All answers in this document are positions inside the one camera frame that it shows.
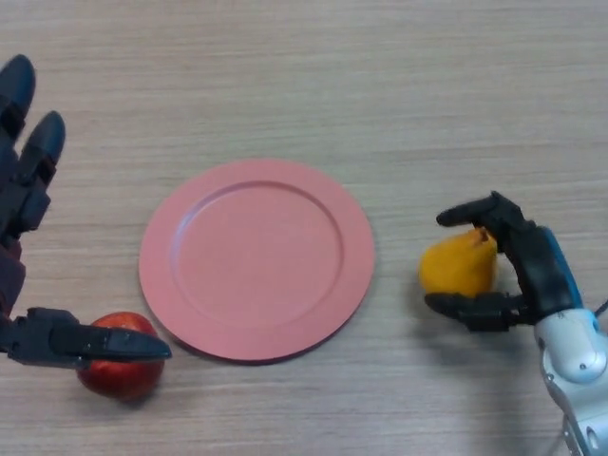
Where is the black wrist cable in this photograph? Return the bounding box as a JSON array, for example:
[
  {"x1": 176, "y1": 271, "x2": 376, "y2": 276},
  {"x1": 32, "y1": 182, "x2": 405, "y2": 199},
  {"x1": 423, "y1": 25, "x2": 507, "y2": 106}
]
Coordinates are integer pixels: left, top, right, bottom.
[{"x1": 545, "y1": 297, "x2": 608, "y2": 456}]

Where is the red apple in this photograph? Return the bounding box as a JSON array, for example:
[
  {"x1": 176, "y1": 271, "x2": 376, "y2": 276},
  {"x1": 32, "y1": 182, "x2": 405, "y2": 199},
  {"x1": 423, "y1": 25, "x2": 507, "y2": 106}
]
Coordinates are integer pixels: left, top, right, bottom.
[{"x1": 75, "y1": 311, "x2": 165, "y2": 404}]

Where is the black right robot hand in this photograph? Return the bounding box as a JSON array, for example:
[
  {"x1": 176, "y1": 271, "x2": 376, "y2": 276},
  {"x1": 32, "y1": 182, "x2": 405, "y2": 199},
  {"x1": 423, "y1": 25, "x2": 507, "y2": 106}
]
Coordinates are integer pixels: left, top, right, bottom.
[{"x1": 423, "y1": 190, "x2": 584, "y2": 333}]

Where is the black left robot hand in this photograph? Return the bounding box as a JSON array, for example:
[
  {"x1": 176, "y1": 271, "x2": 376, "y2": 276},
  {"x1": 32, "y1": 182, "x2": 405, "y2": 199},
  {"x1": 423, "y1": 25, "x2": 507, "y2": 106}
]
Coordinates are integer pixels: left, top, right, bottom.
[{"x1": 0, "y1": 53, "x2": 173, "y2": 371}]

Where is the pink round plate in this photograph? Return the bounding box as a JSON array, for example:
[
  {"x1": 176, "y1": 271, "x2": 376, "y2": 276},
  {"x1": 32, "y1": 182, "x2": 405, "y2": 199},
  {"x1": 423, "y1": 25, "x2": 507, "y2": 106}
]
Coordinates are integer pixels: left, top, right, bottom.
[{"x1": 138, "y1": 158, "x2": 376, "y2": 367}]

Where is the yellow pear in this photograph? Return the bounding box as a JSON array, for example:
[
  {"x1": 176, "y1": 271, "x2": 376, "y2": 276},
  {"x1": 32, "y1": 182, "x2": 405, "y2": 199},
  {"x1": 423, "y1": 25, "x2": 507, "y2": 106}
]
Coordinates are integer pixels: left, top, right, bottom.
[{"x1": 417, "y1": 226, "x2": 500, "y2": 299}]

